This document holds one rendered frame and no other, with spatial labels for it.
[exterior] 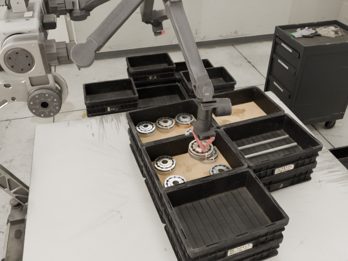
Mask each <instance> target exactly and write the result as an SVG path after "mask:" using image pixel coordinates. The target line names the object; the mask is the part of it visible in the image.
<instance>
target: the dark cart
mask: <svg viewBox="0 0 348 261"><path fill-rule="evenodd" d="M324 26H327V27H330V26H333V27H334V28H341V29H342V31H343V32H344V33H345V35H340V36H335V38H333V37H328V36H323V35H321V36H319V35H314V37H297V38H295V37H293V36H291V35H290V34H291V33H295V32H296V31H297V29H299V28H301V29H302V30H304V29H305V27H308V29H310V28H312V30H315V29H316V28H318V27H324ZM268 91H272V92H273V93H274V94H275V95H276V96H277V97H278V98H279V99H280V100H281V101H282V102H283V103H284V104H285V106H286V107H287V108H288V109H289V110H290V111H291V112H292V113H293V114H294V115H295V116H296V117H297V118H298V119H299V120H300V121H301V122H302V123H303V124H304V125H310V124H316V123H322V122H326V123H325V127H326V128H328V129H330V128H332V127H333V126H334V125H335V123H336V120H339V119H343V117H344V114H345V111H346V109H347V106H348V25H346V24H344V23H342V22H340V21H338V20H329V21H318V22H309V23H298V24H289V25H278V26H275V30H274V36H273V42H272V47H271V53H270V59H269V64H268V70H267V75H266V81H265V87H264V92H268Z"/></svg>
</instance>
